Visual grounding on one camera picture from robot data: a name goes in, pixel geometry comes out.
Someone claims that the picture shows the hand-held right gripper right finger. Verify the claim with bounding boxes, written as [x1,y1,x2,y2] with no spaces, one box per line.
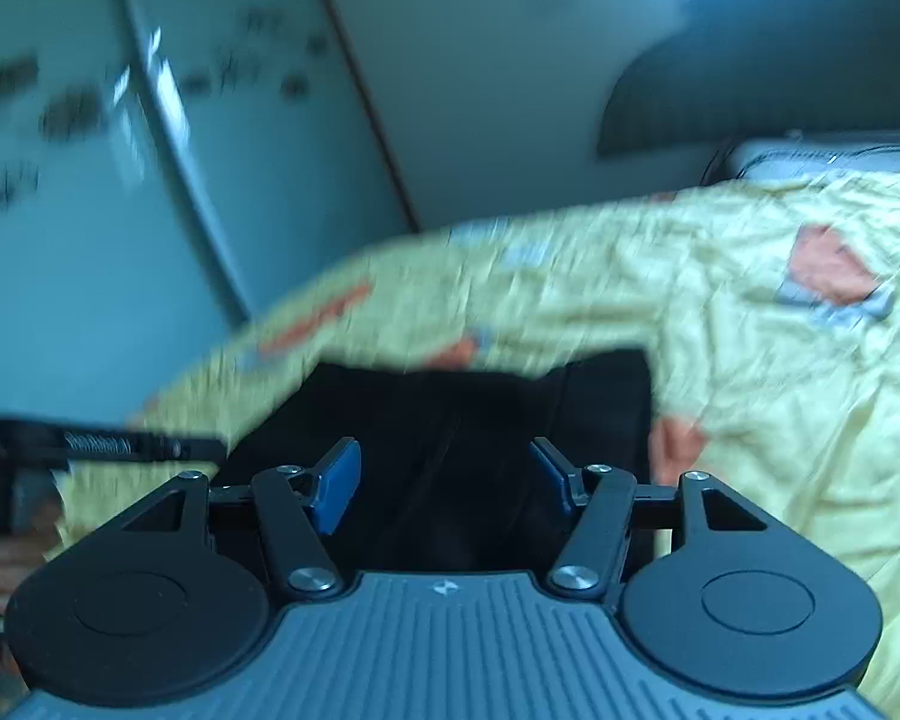
[529,436,773,601]

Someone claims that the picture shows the white wardrobe with dark decals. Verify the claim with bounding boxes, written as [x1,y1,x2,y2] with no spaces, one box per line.
[0,0,422,425]

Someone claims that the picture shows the dark scalloped headboard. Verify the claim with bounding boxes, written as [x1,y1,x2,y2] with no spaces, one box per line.
[596,0,900,160]

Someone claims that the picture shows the yellow floral blanket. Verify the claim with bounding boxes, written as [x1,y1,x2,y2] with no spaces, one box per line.
[58,167,900,720]

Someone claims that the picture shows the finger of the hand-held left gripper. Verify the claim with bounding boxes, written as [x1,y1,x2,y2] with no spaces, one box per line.
[135,430,228,466]

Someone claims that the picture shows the black pants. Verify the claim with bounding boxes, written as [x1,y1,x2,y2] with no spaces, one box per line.
[210,349,655,577]

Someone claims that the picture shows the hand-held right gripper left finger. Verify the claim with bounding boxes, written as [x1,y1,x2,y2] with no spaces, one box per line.
[120,436,362,601]

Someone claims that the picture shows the person's left hand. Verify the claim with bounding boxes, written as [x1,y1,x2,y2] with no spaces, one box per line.
[0,502,67,617]

